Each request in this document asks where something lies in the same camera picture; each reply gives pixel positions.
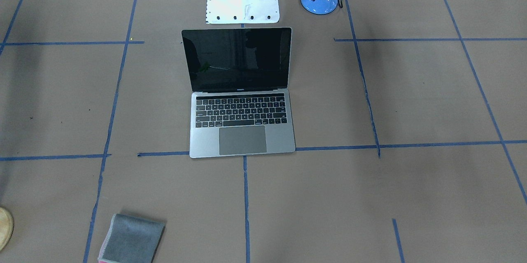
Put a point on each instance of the folded grey cloth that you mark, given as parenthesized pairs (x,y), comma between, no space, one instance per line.
(131,239)

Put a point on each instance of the wooden mug tree stand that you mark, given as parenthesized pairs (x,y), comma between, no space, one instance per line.
(6,227)

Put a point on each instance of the silver laptop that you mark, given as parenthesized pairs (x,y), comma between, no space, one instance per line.
(240,103)

